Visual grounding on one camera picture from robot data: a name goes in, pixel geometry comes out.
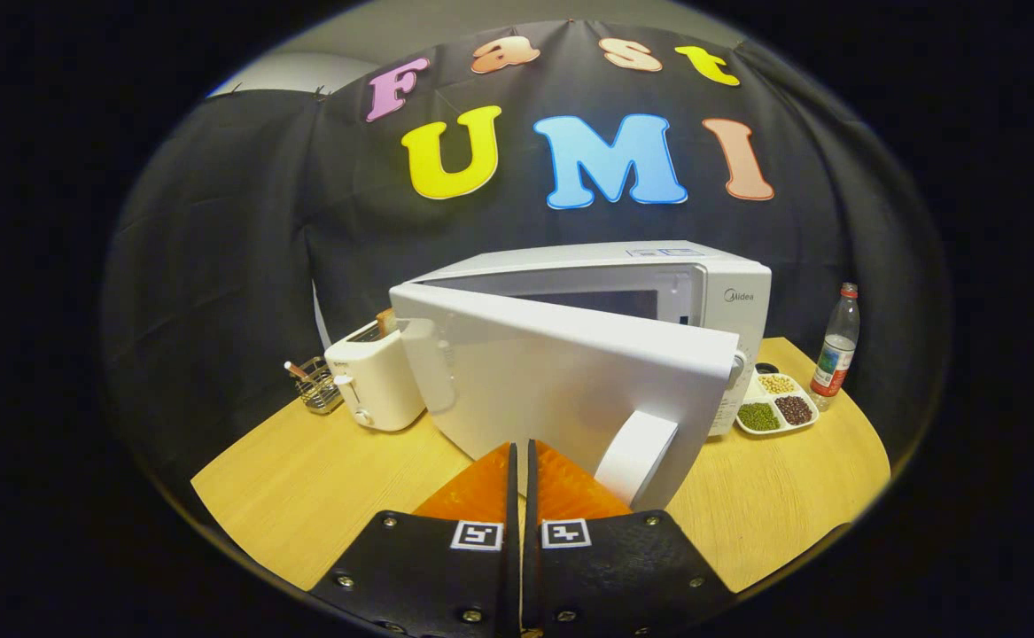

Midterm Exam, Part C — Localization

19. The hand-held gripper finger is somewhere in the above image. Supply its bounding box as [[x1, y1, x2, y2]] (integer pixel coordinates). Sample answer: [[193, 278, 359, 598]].
[[308, 441, 520, 638], [521, 439, 737, 638]]

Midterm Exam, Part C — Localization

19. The white toaster oven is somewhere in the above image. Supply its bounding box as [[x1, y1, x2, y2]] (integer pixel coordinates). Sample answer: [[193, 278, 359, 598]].
[[388, 240, 773, 512]]

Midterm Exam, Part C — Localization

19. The white bread toaster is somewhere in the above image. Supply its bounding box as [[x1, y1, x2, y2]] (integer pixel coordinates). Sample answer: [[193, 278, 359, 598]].
[[324, 319, 427, 432]]

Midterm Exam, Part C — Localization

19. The white divided dish with beans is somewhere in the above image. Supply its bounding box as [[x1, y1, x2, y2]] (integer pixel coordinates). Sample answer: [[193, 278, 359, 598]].
[[735, 370, 820, 437]]

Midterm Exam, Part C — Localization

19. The clear bottle with red label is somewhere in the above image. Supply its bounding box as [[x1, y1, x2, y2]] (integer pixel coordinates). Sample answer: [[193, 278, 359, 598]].
[[810, 283, 861, 398]]

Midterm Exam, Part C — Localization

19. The wire mesh holder basket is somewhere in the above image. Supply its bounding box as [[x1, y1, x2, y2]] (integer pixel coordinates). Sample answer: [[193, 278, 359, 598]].
[[293, 356, 345, 416]]

